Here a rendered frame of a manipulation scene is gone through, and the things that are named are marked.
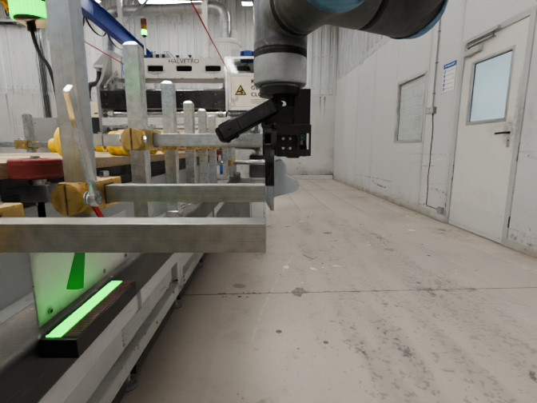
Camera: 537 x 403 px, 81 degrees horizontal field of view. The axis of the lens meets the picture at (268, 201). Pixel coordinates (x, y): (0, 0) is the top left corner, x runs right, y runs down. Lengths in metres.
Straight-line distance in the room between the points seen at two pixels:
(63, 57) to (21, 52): 10.99
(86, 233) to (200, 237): 0.11
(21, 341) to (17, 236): 0.15
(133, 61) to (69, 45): 0.25
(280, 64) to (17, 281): 0.67
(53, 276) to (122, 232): 0.20
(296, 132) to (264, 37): 0.15
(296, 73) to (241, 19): 9.50
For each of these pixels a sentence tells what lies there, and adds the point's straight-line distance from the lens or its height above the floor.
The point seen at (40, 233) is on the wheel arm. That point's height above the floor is 0.84.
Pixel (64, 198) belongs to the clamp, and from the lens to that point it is 0.58.
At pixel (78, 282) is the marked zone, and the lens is 0.57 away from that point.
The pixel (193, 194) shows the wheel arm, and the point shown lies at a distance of 0.57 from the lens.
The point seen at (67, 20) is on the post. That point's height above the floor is 1.11.
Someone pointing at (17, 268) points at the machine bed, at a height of 0.68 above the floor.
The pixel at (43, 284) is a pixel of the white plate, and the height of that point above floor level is 0.75.
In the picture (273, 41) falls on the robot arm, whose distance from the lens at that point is 0.55.
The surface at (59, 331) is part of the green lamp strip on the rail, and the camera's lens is 0.49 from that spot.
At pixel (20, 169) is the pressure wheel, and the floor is 0.89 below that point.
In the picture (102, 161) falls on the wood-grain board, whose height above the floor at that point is 0.89.
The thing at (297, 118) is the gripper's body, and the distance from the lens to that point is 0.55.
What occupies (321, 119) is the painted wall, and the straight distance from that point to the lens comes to 9.62.
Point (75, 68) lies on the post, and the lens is 0.60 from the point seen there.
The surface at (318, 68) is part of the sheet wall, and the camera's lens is 9.81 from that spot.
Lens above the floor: 0.93
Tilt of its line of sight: 10 degrees down
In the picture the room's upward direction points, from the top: straight up
